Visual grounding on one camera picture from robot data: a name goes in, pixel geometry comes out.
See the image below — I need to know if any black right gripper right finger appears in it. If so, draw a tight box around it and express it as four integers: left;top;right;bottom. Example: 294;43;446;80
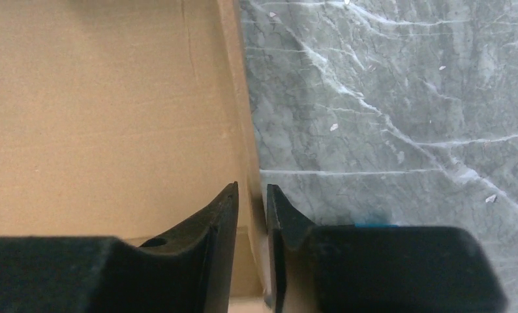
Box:
266;185;508;312

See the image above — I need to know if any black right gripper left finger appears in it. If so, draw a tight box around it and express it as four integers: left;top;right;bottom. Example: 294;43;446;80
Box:
0;183;239;312

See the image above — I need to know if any brown cardboard box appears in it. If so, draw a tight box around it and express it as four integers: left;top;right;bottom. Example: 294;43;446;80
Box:
0;1;266;312

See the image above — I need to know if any black blue highlighter marker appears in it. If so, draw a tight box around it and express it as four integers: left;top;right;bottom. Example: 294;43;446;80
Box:
354;223;399;228

